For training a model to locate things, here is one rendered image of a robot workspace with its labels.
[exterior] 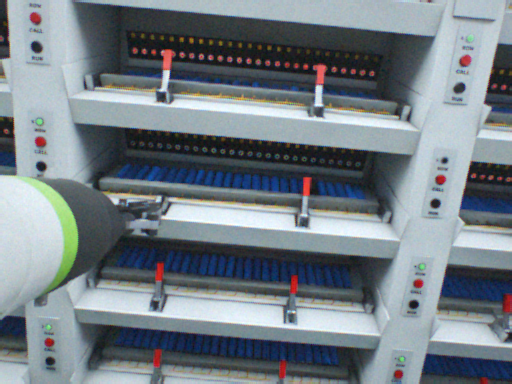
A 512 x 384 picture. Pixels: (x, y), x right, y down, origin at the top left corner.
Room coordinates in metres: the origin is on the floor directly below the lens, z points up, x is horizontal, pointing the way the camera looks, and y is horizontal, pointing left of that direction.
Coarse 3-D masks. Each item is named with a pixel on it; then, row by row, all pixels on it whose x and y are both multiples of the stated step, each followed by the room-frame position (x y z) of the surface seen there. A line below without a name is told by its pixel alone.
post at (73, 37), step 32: (64, 0) 0.53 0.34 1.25; (64, 32) 0.53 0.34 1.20; (96, 32) 0.62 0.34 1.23; (32, 64) 0.53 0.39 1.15; (32, 96) 0.53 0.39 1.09; (64, 96) 0.53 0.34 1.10; (64, 128) 0.53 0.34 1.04; (96, 128) 0.62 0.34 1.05; (64, 160) 0.53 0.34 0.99; (64, 288) 0.53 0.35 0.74; (32, 320) 0.53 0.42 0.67; (64, 320) 0.53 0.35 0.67; (32, 352) 0.53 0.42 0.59; (64, 352) 0.53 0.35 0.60
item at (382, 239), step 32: (96, 160) 0.62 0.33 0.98; (192, 160) 0.70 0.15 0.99; (224, 160) 0.70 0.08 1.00; (384, 192) 0.63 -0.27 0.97; (192, 224) 0.53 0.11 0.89; (224, 224) 0.53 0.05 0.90; (256, 224) 0.54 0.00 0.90; (288, 224) 0.55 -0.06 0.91; (320, 224) 0.56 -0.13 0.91; (352, 224) 0.57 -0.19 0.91; (384, 224) 0.58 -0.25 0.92; (384, 256) 0.55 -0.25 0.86
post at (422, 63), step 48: (432, 48) 0.55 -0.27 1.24; (480, 48) 0.53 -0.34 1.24; (384, 96) 0.73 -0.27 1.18; (432, 96) 0.53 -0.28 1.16; (480, 96) 0.53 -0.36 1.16; (432, 144) 0.53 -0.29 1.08; (432, 240) 0.53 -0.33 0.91; (384, 288) 0.56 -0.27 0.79; (432, 288) 0.53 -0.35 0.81; (384, 336) 0.53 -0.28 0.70
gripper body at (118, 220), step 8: (96, 192) 0.29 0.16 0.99; (104, 200) 0.29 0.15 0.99; (112, 208) 0.29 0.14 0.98; (112, 216) 0.29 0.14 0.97; (120, 216) 0.30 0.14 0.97; (128, 216) 0.32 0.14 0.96; (112, 224) 0.28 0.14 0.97; (120, 224) 0.30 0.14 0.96; (112, 232) 0.28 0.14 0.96; (120, 232) 0.30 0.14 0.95; (128, 232) 0.31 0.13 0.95; (112, 240) 0.29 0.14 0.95
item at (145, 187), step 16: (128, 192) 0.59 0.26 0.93; (144, 192) 0.59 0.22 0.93; (176, 192) 0.59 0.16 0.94; (192, 192) 0.59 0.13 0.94; (208, 192) 0.59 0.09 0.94; (224, 192) 0.59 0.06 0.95; (240, 192) 0.59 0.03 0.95; (256, 192) 0.60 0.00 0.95; (272, 192) 0.61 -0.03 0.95; (288, 208) 0.58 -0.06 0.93; (320, 208) 0.60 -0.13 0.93; (336, 208) 0.60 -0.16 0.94; (352, 208) 0.60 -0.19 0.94; (368, 208) 0.60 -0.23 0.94
